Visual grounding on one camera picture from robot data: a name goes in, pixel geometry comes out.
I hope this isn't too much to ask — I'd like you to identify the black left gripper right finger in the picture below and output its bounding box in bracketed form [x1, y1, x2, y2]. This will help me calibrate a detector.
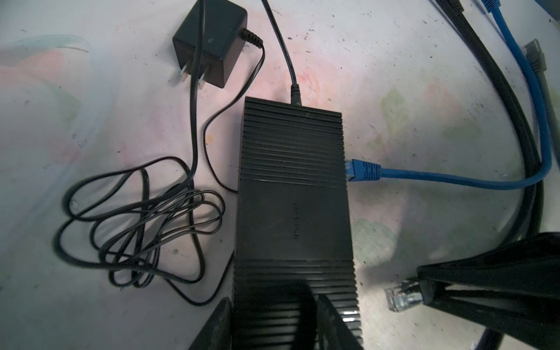
[316, 295, 363, 350]

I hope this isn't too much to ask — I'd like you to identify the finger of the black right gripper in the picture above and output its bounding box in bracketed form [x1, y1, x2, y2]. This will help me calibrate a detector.
[426, 293, 559, 349]
[417, 232, 559, 300]

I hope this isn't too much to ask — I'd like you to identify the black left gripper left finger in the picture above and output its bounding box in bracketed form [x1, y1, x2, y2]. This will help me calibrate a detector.
[189, 297, 232, 350]

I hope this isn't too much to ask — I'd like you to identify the black network switch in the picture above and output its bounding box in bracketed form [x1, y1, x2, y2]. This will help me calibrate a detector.
[232, 97, 362, 349]

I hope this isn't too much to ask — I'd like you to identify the black power adapter with cable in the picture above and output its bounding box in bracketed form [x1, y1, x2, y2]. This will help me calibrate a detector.
[52, 0, 303, 307]

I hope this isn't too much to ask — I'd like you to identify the blue ethernet cable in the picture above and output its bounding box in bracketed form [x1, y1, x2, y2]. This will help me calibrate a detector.
[344, 0, 553, 191]

